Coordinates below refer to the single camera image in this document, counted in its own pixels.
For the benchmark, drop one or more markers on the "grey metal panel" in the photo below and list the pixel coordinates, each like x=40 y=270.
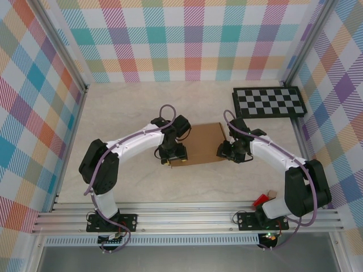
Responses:
x=184 y=259

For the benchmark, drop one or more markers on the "red plastic piece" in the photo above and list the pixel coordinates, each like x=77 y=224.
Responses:
x=259 y=200

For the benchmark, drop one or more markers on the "black checkerboard calibration board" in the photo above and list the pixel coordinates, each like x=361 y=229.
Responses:
x=269 y=102

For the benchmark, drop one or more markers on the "small beige block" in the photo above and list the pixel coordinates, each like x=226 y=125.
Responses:
x=272 y=194

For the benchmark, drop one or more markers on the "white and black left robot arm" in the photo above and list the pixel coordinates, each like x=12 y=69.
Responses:
x=136 y=141

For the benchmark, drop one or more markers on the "small electronics board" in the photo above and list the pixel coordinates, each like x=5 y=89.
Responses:
x=269 y=238
x=112 y=239

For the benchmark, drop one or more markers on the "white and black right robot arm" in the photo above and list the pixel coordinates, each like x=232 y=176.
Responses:
x=272 y=150

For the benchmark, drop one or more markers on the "wide aluminium base rail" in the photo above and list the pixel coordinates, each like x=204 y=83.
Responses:
x=184 y=219

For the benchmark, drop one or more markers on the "aluminium frame post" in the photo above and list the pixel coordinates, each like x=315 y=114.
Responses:
x=59 y=45
x=307 y=42

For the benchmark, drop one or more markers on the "brown cardboard box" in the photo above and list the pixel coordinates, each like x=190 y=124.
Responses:
x=201 y=141

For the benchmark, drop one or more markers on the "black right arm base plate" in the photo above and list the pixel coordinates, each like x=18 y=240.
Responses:
x=246 y=221

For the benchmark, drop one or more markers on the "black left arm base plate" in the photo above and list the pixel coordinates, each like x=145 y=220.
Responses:
x=129 y=221

